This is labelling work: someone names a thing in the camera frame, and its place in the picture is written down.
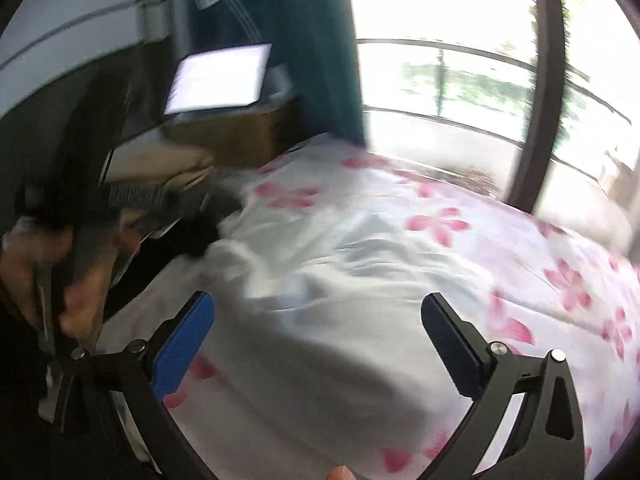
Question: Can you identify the person left hand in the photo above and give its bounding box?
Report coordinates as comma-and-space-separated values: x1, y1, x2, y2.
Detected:
1, 226, 141, 341

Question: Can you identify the person right hand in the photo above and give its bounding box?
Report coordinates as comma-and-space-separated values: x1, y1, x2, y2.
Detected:
326, 466, 356, 480

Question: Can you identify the teal curtain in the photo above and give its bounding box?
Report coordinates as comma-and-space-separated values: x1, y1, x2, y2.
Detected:
188, 0, 366, 145

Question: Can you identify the brown cardboard box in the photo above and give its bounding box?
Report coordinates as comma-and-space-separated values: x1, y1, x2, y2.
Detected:
164, 103, 305, 168

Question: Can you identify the black balcony railing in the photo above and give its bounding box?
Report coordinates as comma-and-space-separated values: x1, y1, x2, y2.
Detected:
357, 39, 639, 178

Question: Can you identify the floral pink white bedsheet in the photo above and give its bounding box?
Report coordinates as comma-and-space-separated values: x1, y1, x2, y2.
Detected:
94, 134, 640, 480

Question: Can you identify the tan jacket pile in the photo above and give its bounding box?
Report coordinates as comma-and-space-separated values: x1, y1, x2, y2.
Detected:
106, 140, 214, 183

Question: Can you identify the white hooded sun jacket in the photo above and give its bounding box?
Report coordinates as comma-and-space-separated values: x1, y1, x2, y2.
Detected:
164, 206, 507, 461

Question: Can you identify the dried potted plant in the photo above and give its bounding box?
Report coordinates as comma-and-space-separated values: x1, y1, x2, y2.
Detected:
451, 166, 500, 198

